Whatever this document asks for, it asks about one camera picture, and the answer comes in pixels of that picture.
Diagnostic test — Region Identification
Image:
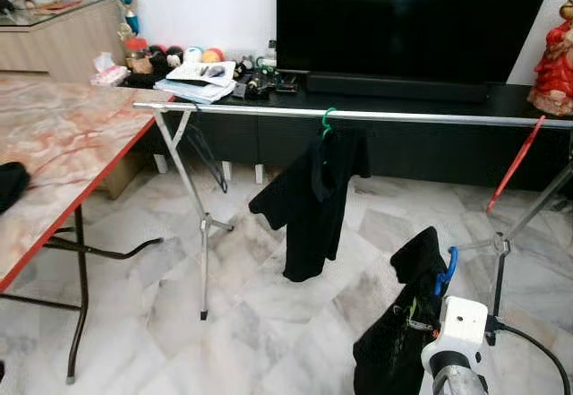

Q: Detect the silver metal clothes rack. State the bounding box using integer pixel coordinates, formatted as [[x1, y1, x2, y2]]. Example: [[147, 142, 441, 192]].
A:
[[134, 101, 573, 322]]

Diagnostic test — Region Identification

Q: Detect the marble pattern folding table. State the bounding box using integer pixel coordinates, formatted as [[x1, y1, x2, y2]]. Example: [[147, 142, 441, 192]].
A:
[[0, 77, 176, 385]]

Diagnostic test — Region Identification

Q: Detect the plain black shirt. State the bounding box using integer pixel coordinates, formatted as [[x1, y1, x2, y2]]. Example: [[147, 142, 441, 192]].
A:
[[353, 227, 449, 395]]

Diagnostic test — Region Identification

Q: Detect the pink tissue box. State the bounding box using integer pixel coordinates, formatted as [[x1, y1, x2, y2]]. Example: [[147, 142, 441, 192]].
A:
[[90, 52, 132, 87]]

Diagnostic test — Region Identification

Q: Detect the black garment with white print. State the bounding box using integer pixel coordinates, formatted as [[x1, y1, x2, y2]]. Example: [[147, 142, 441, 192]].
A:
[[0, 162, 31, 215]]

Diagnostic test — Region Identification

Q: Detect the blue plastic hanger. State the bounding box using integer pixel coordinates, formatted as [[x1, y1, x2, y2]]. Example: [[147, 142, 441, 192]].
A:
[[434, 246, 460, 297]]

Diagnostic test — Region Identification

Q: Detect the jar with red lid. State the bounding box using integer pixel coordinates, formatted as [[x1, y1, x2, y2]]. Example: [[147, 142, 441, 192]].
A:
[[124, 37, 150, 75]]

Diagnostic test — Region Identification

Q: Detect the green plastic hanger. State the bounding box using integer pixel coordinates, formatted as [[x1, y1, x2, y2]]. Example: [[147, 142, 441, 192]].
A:
[[321, 107, 338, 139]]

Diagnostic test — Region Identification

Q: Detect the light wooden cabinet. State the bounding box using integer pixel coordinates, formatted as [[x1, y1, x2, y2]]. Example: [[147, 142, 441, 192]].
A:
[[0, 0, 150, 201]]

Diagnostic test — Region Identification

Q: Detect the large black television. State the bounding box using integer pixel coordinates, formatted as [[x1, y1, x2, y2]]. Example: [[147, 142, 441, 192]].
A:
[[276, 0, 560, 85]]

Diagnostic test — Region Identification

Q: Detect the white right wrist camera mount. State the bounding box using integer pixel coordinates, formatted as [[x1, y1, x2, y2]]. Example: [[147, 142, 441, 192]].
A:
[[421, 296, 492, 374]]

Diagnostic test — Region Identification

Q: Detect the long black TV console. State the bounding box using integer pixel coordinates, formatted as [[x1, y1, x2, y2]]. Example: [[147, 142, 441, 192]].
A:
[[121, 71, 573, 194]]

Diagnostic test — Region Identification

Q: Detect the thin black wire hanger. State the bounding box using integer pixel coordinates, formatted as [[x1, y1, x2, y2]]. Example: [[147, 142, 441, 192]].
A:
[[184, 113, 227, 195]]

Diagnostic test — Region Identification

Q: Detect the red plastic hanger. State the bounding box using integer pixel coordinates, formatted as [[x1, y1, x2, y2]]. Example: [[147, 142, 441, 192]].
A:
[[486, 116, 547, 215]]

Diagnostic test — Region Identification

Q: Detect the stack of white papers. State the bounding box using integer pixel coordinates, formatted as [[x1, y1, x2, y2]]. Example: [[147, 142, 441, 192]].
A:
[[154, 60, 239, 106]]

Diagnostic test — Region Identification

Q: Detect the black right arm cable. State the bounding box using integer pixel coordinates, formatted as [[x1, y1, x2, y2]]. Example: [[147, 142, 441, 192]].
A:
[[486, 318, 572, 395]]

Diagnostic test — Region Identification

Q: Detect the red laughing Buddha statue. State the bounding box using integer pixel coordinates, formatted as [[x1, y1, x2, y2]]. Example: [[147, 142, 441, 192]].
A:
[[528, 1, 573, 116]]

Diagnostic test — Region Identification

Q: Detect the black printed t-shirt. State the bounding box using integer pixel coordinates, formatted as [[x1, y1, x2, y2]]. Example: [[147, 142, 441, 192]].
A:
[[249, 129, 372, 283]]

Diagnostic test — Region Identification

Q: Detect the black soundbar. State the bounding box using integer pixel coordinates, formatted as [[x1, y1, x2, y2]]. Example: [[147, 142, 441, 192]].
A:
[[307, 73, 490, 104]]

